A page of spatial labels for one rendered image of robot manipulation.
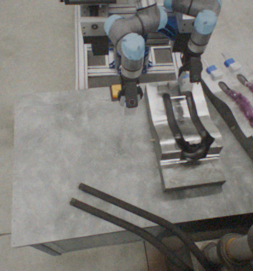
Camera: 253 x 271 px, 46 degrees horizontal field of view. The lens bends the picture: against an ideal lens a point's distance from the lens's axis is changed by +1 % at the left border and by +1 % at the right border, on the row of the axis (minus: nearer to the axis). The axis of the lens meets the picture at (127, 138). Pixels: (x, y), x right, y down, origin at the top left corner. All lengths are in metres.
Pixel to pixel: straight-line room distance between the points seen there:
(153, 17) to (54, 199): 0.80
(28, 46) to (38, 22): 0.29
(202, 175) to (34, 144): 0.75
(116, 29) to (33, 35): 1.91
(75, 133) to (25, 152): 0.23
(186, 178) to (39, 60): 1.85
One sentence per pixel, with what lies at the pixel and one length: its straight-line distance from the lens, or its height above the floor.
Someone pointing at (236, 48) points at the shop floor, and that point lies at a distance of 2.97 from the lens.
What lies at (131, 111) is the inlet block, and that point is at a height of 0.94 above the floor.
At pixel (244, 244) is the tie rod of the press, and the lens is 0.93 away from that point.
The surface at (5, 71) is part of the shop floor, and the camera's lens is 2.73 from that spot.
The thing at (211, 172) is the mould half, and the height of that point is 0.86.
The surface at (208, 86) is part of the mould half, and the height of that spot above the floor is 0.85.
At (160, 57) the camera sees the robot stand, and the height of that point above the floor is 0.21.
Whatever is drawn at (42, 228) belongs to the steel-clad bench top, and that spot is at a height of 0.80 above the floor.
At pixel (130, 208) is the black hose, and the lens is 1.17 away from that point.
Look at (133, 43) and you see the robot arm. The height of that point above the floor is 1.30.
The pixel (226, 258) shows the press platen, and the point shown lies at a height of 1.04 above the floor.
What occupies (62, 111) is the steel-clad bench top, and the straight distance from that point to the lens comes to 1.44.
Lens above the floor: 2.02
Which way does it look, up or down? 64 degrees down
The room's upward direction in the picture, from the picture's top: 6 degrees clockwise
